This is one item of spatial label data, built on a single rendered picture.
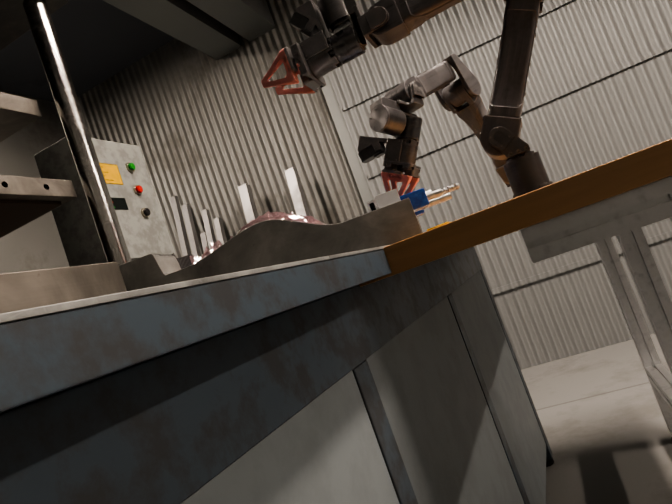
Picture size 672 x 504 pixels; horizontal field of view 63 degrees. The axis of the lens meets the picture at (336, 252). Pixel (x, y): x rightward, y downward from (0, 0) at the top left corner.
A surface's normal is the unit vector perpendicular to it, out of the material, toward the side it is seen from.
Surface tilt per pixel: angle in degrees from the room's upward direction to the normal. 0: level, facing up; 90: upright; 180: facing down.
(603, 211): 90
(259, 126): 90
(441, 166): 90
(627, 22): 90
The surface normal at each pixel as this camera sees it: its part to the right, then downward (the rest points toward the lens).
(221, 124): -0.33, 0.05
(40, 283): 0.87, -0.34
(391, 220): -0.09, -0.04
